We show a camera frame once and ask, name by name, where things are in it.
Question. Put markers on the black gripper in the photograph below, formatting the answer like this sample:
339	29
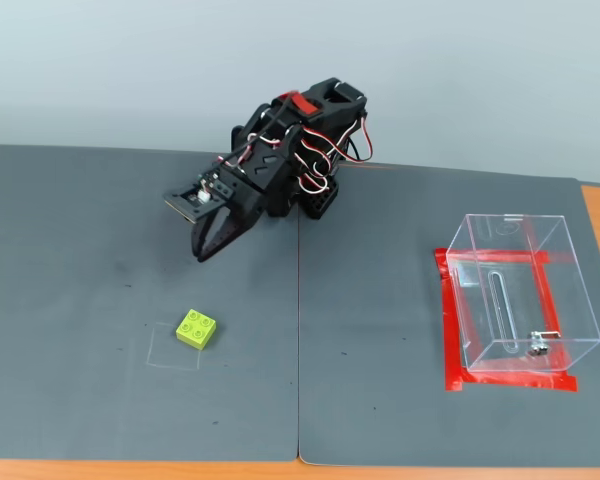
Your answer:
233	216

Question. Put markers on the green lego block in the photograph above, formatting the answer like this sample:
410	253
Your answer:
196	329

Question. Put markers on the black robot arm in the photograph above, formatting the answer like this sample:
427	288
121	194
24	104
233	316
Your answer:
325	120

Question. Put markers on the transparent acrylic box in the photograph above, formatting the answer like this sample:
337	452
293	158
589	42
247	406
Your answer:
525	300

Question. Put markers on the black table clamp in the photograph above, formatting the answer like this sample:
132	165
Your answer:
236	135

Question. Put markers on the gray rubber mat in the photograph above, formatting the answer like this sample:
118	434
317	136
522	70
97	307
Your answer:
390	310
105	280

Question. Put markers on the red tape wrap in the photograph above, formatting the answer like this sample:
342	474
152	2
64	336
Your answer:
306	105

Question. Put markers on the red tape strip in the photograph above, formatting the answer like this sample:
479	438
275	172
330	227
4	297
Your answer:
495	256
547	300
452	345
520	382

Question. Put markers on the small metal latch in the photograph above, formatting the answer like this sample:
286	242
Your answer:
539	345

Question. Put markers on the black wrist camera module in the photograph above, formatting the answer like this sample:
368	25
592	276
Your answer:
190	202

